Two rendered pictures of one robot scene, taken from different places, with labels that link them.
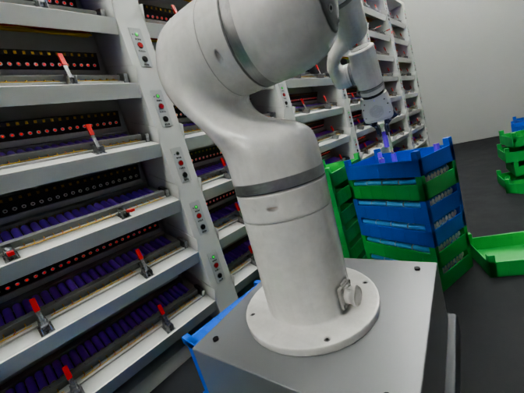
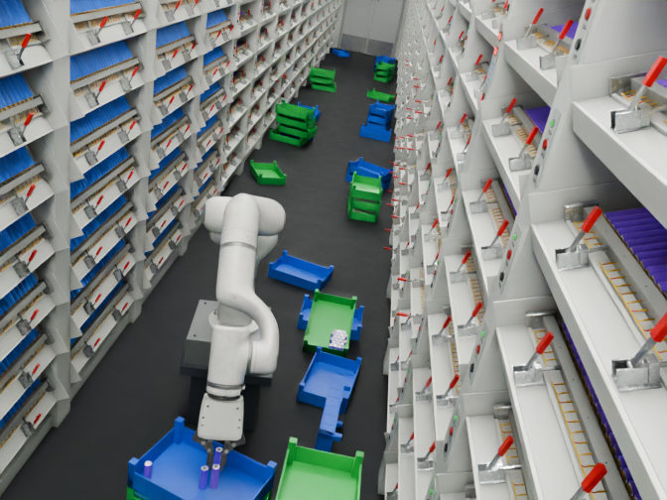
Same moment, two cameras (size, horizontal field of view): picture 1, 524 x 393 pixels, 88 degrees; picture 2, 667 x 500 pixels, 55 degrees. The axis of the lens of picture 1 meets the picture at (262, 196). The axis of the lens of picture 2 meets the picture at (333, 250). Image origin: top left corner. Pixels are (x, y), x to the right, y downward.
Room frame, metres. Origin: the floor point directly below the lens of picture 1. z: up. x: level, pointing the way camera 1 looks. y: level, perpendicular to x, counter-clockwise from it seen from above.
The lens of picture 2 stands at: (1.98, -1.19, 1.68)
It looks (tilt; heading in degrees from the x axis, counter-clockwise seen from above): 25 degrees down; 136
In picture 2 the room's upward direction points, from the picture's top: 11 degrees clockwise
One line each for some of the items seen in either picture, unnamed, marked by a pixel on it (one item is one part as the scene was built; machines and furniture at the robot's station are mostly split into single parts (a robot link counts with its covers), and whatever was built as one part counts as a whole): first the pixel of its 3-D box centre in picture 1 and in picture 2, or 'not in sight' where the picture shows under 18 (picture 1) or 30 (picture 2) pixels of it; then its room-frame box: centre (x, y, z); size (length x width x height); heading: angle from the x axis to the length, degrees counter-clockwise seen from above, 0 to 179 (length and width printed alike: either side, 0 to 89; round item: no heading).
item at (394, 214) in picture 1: (403, 201); not in sight; (0.98, -0.51, 0.28); 0.30 x 0.20 x 0.08; 26
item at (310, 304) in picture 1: (295, 246); (236, 300); (0.36, -0.03, 0.48); 0.19 x 0.19 x 0.18
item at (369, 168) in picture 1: (394, 160); (202, 474); (0.98, -0.51, 0.44); 0.30 x 0.20 x 0.08; 26
